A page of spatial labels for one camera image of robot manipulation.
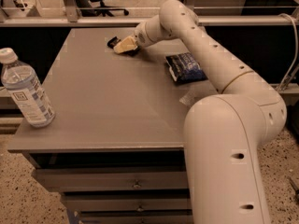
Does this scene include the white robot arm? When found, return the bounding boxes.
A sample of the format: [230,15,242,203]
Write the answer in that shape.
[114,0,287,224]

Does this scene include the grey drawer cabinet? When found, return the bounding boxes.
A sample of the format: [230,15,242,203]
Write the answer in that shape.
[7,26,219,224]

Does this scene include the blue chip bag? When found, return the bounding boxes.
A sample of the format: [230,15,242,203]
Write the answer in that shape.
[165,52,206,83]

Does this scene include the grey drawer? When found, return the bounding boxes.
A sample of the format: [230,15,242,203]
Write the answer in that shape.
[62,192,191,212]
[32,166,188,192]
[79,210,193,224]

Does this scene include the clear plastic water bottle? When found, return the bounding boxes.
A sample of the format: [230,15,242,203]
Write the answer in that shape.
[0,48,55,128]

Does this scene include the metal window railing frame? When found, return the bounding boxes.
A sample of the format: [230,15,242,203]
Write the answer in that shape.
[1,0,298,27]

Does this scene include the middle grey drawer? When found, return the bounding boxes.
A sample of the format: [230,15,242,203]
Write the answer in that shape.
[62,192,191,212]

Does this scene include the top grey drawer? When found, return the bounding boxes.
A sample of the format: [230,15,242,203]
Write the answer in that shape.
[32,166,188,192]

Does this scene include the white cable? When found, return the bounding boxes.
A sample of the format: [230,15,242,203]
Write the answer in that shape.
[275,12,299,91]

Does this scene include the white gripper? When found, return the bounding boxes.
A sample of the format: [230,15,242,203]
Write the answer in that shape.
[113,21,156,54]

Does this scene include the black rxbar chocolate bar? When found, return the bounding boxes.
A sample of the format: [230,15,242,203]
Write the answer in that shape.
[107,36,139,56]

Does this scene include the bottom grey drawer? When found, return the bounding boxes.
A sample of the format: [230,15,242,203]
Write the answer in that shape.
[79,210,193,224]

